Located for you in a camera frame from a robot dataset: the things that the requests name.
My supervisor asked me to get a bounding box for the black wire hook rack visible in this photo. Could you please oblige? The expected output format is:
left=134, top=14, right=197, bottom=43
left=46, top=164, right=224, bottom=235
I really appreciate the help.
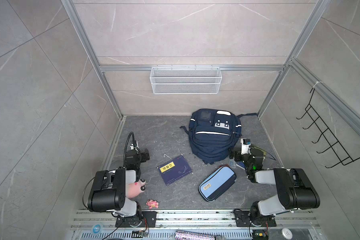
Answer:
left=296, top=88, right=360, bottom=169

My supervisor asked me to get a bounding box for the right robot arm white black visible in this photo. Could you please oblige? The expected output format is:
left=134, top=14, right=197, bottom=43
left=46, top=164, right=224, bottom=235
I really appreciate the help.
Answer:
left=229, top=139, right=321, bottom=227

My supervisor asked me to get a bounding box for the small pink toy figure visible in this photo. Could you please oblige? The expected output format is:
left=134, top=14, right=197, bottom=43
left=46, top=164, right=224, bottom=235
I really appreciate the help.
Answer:
left=146, top=199, right=159, bottom=209

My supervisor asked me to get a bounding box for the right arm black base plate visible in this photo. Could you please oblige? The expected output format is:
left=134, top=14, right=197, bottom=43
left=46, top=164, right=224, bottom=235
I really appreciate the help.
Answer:
left=233, top=209, right=277, bottom=227

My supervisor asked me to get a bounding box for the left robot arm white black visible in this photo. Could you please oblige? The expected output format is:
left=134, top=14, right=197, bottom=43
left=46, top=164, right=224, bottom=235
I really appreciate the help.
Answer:
left=82, top=132, right=150, bottom=222

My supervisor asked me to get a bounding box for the Animal Farm paperback book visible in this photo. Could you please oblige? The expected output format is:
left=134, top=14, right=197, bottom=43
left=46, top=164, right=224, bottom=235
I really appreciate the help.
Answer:
left=236, top=162, right=246, bottom=170

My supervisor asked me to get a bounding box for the glittery purple pouch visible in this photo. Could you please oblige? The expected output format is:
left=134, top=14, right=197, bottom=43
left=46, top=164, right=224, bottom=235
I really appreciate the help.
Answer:
left=175, top=231, right=216, bottom=240

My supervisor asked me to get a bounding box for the white wire mesh basket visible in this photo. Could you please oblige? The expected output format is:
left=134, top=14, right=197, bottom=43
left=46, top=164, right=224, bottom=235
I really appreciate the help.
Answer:
left=150, top=67, right=222, bottom=95

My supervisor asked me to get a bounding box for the white round button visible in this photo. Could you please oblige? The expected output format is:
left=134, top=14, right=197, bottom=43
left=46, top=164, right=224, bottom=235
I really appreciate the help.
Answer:
left=281, top=228, right=293, bottom=240

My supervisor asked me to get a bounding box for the light blue pencil case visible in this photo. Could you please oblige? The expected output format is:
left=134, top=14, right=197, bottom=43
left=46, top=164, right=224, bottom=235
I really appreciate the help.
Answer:
left=199, top=166, right=237, bottom=202

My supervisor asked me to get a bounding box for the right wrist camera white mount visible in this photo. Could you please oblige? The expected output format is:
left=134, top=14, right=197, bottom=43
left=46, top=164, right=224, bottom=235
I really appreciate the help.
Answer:
left=241, top=138, right=252, bottom=155

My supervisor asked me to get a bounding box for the navy blue student backpack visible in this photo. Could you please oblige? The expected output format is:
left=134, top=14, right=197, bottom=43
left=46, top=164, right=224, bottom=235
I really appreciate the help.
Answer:
left=180, top=109, right=257, bottom=165

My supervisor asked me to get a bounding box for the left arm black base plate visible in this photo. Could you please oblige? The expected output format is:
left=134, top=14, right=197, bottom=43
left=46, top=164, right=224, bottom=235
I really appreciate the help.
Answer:
left=115, top=211, right=157, bottom=228

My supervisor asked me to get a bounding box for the blue round sticker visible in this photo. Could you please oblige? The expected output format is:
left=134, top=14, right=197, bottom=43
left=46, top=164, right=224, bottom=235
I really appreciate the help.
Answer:
left=92, top=224, right=104, bottom=235

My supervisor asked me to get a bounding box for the dark purple notebook yellow label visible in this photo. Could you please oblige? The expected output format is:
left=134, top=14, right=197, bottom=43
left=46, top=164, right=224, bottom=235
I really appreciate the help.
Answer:
left=157, top=155, right=193, bottom=186

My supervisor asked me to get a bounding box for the pink plush pig toy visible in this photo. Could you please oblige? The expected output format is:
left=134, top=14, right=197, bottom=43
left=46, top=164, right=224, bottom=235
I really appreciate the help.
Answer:
left=126, top=179, right=146, bottom=199

